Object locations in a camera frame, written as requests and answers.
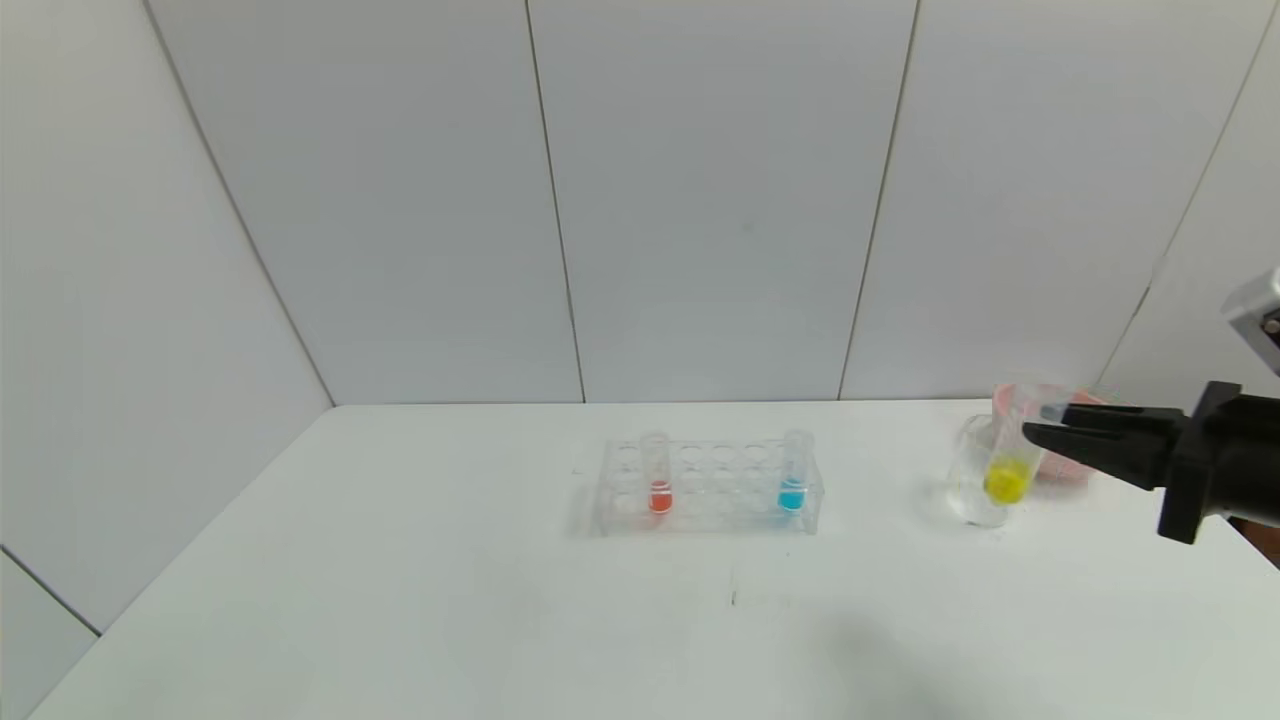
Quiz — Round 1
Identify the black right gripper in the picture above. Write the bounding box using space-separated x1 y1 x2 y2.
1021 380 1280 545

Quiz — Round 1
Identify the test tube with yellow pigment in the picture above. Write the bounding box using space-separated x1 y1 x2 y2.
983 384 1073 504

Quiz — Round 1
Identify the test tube with blue pigment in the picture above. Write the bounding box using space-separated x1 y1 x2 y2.
778 429 814 514

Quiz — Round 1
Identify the clear glass beaker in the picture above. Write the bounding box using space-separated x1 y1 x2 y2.
944 414 1044 529

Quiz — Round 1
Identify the clear plastic test tube rack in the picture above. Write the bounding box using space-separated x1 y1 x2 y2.
597 437 824 538

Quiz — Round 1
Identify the test tube with red pigment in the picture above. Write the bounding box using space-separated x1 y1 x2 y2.
641 431 675 516

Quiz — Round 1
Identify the pink bowl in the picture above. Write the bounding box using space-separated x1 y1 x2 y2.
991 384 1134 488

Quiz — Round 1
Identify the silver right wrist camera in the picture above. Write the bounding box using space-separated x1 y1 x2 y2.
1222 268 1280 376

